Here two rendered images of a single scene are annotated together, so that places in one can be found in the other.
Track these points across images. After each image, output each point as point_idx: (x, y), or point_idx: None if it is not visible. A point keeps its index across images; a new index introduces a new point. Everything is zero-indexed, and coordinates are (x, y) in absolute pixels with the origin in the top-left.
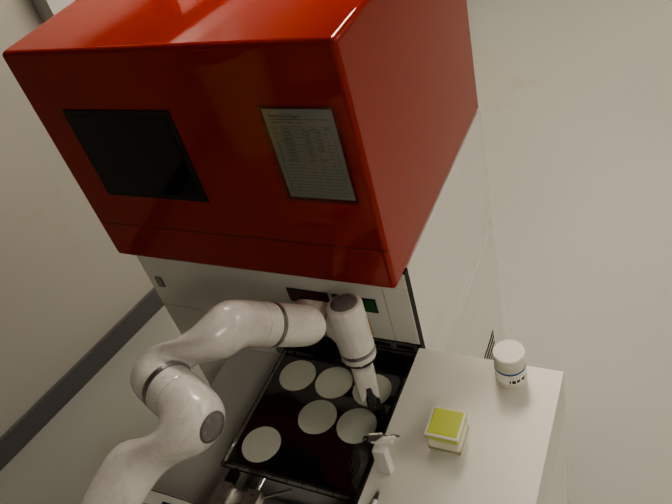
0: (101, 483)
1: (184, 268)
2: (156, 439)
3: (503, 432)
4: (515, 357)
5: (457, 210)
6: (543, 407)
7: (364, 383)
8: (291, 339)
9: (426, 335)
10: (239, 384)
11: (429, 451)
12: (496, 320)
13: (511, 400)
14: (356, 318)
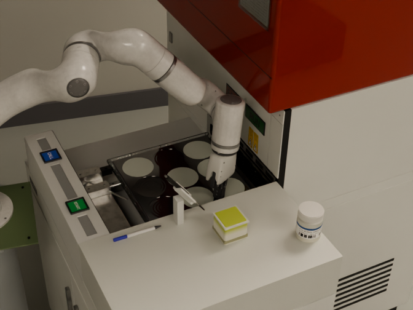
0: (10, 79)
1: (185, 34)
2: (47, 72)
3: (263, 254)
4: (310, 214)
5: (389, 118)
6: (303, 262)
7: (212, 166)
8: (168, 85)
9: (289, 179)
10: (168, 137)
11: (211, 230)
12: (404, 255)
13: (291, 245)
14: (229, 113)
